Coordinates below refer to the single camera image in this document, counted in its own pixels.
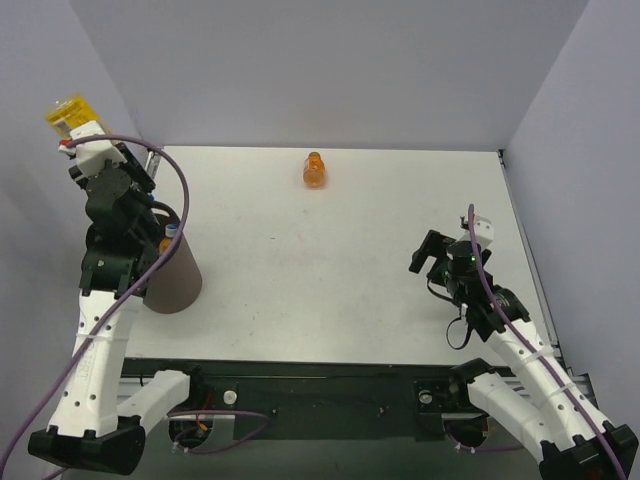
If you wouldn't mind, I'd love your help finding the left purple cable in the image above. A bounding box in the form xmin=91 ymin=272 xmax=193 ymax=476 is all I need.
xmin=0 ymin=135 xmax=274 ymax=480

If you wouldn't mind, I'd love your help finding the purple cable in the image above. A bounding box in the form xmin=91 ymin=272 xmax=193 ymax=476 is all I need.
xmin=0 ymin=135 xmax=274 ymax=480
xmin=444 ymin=203 xmax=629 ymax=480

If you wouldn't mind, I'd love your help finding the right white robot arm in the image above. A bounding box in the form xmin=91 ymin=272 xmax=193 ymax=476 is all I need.
xmin=409 ymin=230 xmax=639 ymax=479

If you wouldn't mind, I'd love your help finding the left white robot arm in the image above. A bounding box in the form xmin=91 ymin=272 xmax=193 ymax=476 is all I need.
xmin=28 ymin=134 xmax=206 ymax=475

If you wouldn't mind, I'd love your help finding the orange bottle with red label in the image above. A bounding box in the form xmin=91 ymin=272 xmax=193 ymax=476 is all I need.
xmin=158 ymin=237 xmax=172 ymax=255

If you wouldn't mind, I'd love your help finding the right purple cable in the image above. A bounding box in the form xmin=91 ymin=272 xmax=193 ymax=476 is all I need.
xmin=444 ymin=203 xmax=629 ymax=480

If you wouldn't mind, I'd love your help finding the blue label tea bottle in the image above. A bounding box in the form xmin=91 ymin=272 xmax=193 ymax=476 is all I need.
xmin=164 ymin=224 xmax=177 ymax=238

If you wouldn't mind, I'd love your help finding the aluminium table edge rail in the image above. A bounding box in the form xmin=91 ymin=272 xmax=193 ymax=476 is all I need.
xmin=496 ymin=149 xmax=594 ymax=397

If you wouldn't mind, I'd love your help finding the yellow label bottle blue cap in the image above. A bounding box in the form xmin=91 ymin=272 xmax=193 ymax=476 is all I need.
xmin=44 ymin=93 xmax=102 ymax=139

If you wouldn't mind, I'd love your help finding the brown round bin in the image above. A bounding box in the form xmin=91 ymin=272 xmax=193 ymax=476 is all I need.
xmin=142 ymin=199 xmax=204 ymax=315

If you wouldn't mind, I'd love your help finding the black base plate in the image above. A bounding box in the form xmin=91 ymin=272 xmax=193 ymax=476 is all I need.
xmin=122 ymin=359 xmax=490 ymax=445

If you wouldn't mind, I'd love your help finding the small orange bottle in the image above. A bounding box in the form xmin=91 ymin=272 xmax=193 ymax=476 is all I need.
xmin=302 ymin=152 xmax=326 ymax=189

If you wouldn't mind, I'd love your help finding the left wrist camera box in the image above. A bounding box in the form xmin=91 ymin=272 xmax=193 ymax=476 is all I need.
xmin=58 ymin=120 xmax=127 ymax=177

